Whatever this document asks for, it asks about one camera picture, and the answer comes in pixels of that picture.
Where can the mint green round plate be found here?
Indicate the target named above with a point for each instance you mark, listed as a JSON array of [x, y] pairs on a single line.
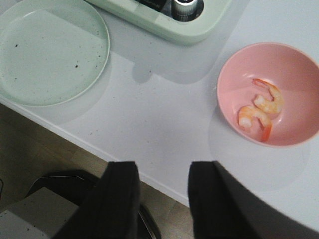
[[51, 51]]

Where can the mint green breakfast maker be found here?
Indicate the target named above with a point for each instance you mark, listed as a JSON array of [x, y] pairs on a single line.
[[155, 17]]

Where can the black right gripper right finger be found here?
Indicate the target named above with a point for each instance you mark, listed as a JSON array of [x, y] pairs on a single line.
[[222, 208]]

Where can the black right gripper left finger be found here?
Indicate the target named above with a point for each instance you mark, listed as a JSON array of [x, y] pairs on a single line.
[[111, 210]]

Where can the pink plastic bowl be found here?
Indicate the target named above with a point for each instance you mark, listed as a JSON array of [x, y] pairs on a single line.
[[294, 73]]

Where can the right silver control knob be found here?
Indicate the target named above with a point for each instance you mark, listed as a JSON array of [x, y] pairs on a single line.
[[186, 10]]

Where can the cooked shrimp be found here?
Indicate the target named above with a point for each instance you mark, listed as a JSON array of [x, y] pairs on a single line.
[[246, 116], [273, 106]]

